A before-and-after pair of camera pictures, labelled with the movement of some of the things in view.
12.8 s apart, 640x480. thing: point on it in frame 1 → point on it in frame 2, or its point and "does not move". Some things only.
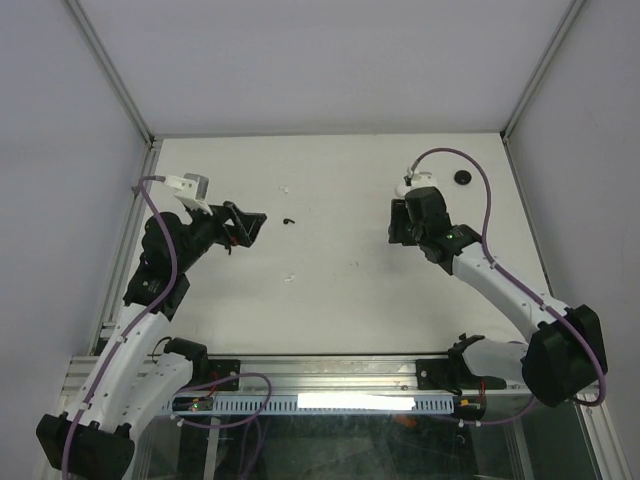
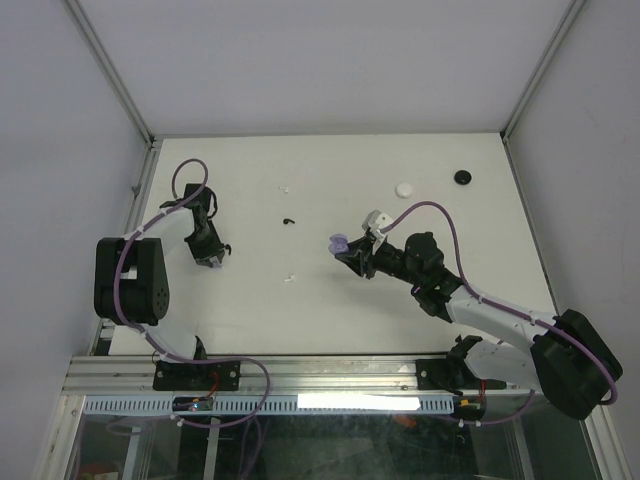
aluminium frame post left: [82, 18] does not move
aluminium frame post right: [541, 69] does not move
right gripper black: [398, 214] → [362, 247]
